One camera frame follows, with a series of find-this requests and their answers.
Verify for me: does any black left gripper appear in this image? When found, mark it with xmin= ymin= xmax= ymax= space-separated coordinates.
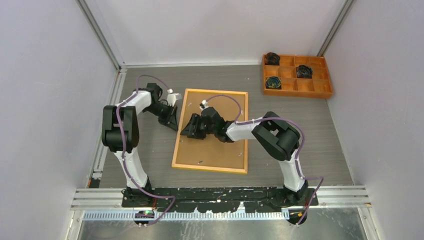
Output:
xmin=145 ymin=102 xmax=179 ymax=132

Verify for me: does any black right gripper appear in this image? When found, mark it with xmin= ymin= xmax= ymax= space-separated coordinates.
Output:
xmin=180 ymin=113 xmax=217 ymax=141

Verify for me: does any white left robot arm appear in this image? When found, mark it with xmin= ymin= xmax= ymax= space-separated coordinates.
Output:
xmin=101 ymin=83 xmax=182 ymax=207

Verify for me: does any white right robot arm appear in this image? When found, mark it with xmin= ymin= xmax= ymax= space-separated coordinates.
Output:
xmin=180 ymin=107 xmax=309 ymax=205

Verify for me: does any orange compartment tray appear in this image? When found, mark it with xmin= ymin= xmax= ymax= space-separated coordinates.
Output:
xmin=261 ymin=52 xmax=334 ymax=99

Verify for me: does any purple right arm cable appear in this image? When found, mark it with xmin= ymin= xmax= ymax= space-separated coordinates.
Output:
xmin=199 ymin=94 xmax=325 ymax=227

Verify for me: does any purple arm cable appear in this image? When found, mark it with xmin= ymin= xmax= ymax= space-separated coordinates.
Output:
xmin=115 ymin=74 xmax=176 ymax=227
xmin=199 ymin=94 xmax=325 ymax=227

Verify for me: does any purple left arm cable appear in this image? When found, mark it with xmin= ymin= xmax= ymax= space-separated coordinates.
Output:
xmin=115 ymin=74 xmax=176 ymax=227

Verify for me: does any black cable coil lower left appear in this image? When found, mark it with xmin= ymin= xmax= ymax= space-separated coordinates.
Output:
xmin=265 ymin=76 xmax=282 ymax=90

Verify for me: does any black cable coil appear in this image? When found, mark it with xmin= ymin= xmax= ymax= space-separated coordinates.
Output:
xmin=265 ymin=76 xmax=282 ymax=90
xmin=264 ymin=52 xmax=281 ymax=66
xmin=296 ymin=64 xmax=314 ymax=79

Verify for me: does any aluminium left side rail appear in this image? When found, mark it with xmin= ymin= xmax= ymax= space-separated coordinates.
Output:
xmin=86 ymin=65 xmax=128 ymax=189

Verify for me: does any aluminium rail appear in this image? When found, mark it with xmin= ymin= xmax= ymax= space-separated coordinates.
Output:
xmin=70 ymin=186 xmax=372 ymax=221
xmin=86 ymin=65 xmax=128 ymax=189

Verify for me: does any black cable coil top left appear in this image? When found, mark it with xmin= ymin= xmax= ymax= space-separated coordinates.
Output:
xmin=264 ymin=52 xmax=281 ymax=66

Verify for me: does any black cable coil centre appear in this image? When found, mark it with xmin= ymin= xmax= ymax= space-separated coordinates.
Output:
xmin=296 ymin=64 xmax=314 ymax=79

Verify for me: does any aluminium front rail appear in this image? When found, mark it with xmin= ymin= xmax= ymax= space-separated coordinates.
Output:
xmin=70 ymin=186 xmax=372 ymax=221

